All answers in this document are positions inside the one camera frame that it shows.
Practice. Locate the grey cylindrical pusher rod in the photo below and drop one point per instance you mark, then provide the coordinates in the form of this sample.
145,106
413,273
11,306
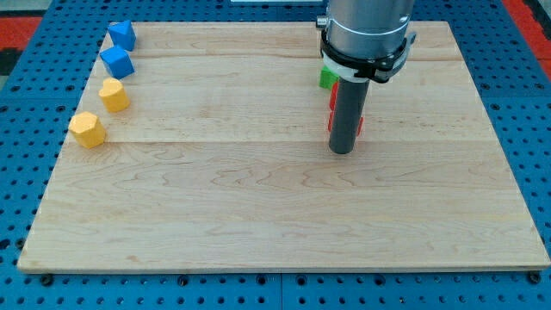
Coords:
350,99

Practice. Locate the red star block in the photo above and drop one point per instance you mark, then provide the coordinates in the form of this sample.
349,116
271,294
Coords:
359,127

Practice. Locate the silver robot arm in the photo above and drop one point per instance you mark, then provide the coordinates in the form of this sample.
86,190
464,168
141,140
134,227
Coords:
362,41

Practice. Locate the red circle block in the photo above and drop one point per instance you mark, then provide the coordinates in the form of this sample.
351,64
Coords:
333,96

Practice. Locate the green block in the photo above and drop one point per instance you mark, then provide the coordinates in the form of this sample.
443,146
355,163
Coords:
327,78

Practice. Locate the wooden board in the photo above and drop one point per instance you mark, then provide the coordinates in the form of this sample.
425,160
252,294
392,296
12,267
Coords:
221,164

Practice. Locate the yellow heart block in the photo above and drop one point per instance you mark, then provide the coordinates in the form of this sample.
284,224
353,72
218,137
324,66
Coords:
113,95

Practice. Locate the blue cube block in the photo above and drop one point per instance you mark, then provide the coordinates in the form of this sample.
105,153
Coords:
117,62

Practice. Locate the blue triangular block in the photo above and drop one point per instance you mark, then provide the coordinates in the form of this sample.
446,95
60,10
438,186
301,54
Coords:
122,34

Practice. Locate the yellow hexagon block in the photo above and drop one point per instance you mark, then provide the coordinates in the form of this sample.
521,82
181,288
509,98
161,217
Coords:
87,130

